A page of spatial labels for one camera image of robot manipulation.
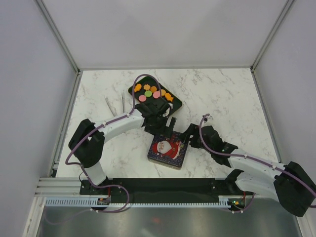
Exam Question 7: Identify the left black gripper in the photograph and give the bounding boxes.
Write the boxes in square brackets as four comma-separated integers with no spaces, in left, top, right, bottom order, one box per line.
[145,115,176,141]

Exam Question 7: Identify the gold tin lid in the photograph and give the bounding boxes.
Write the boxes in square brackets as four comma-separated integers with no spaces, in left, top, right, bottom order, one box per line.
[147,132,190,170]

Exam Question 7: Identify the silver metal tongs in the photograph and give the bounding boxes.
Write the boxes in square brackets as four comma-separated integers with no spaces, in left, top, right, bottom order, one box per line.
[104,91,126,116]

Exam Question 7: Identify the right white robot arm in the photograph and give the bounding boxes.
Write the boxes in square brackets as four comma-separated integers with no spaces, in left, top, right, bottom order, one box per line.
[180,124,316,217]

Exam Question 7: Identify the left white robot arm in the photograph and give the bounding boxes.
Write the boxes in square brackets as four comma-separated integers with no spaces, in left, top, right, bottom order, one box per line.
[65,97,176,195]

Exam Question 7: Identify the pink macaron cookie right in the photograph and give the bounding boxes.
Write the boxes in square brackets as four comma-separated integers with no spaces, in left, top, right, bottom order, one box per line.
[153,91,160,99]

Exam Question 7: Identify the pink macaron cookie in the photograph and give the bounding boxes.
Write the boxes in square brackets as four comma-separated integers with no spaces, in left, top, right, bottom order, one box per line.
[138,95,147,102]
[153,91,160,99]

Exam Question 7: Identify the pink macaron cookie left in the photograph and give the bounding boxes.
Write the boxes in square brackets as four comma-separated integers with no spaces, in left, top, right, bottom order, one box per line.
[138,95,147,102]

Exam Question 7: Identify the orange fish cookie right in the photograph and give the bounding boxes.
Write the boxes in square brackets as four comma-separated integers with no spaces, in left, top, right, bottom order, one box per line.
[164,93,174,102]

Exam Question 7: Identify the orange fish cookie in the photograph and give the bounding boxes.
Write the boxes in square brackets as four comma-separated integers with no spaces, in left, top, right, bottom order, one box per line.
[164,93,174,102]
[134,83,142,93]

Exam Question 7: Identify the brown shell cookie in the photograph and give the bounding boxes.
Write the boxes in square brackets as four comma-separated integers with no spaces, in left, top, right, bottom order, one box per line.
[150,86,157,93]

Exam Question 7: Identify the dark green cookie tray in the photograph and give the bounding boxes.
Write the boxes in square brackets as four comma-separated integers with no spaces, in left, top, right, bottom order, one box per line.
[134,76,183,116]

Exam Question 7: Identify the orange flower cookie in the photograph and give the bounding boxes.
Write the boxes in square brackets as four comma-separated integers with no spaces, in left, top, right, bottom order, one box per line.
[143,84,151,91]

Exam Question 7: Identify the orange fish cookie left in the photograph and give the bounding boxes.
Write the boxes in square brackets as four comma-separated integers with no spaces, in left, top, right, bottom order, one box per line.
[134,83,142,93]

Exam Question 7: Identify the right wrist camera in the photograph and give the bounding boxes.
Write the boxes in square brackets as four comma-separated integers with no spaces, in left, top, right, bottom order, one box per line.
[203,114,213,123]

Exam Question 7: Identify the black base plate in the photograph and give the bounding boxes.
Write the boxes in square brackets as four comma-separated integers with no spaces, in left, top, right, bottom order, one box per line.
[79,178,255,205]

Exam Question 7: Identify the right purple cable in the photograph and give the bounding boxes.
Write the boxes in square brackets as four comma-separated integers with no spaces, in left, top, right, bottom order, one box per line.
[200,114,316,207]

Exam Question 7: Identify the purple cable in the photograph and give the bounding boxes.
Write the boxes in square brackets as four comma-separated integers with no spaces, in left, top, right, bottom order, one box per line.
[200,114,316,207]
[65,74,160,185]

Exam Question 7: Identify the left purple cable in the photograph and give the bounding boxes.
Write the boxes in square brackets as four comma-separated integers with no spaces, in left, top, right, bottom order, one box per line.
[65,74,160,185]

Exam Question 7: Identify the white slotted cable duct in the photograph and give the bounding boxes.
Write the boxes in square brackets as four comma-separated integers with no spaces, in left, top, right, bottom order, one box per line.
[45,197,231,208]

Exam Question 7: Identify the left aluminium frame post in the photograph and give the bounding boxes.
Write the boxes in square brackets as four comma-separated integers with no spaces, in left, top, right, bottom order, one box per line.
[34,0,82,75]

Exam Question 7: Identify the aluminium frame post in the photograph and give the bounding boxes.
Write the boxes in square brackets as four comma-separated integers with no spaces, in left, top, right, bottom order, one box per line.
[34,0,82,75]
[249,0,297,72]

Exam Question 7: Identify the right aluminium frame post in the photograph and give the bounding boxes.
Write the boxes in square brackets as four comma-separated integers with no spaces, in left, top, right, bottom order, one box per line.
[249,0,297,72]

